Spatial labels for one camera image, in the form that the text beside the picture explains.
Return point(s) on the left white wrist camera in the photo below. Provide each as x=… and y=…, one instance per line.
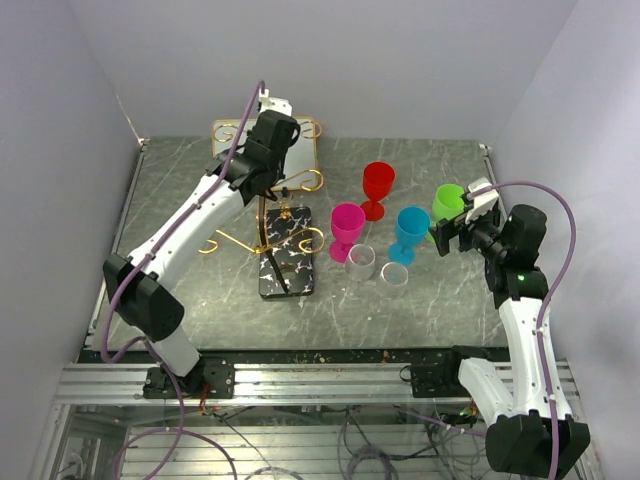
x=267, y=102

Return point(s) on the aluminium mounting rail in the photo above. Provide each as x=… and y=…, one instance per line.
x=262, y=377

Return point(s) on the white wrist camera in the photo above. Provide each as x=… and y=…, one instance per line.
x=267, y=102
x=480, y=197

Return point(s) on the green plastic wine glass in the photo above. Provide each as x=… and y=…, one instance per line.
x=447, y=203

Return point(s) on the clear glass cup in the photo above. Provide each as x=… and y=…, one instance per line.
x=392, y=280
x=360, y=262

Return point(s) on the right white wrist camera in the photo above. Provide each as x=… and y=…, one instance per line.
x=480, y=197

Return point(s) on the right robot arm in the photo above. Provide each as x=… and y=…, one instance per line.
x=531, y=428

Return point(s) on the red plastic wine glass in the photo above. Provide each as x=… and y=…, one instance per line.
x=378, y=180

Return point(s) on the blue plastic wine glass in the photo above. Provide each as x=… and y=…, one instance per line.
x=412, y=225

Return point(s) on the gold framed mirror tray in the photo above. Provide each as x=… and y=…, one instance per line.
x=301, y=170

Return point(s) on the pink plastic wine glass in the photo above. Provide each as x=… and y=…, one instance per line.
x=347, y=223

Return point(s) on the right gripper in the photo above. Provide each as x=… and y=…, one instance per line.
x=446, y=229

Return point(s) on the clear glass cup left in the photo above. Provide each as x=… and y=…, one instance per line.
x=360, y=262

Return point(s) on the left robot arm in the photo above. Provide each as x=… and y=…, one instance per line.
x=139, y=286

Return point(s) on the clear glass cup right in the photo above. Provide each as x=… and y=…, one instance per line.
x=392, y=280

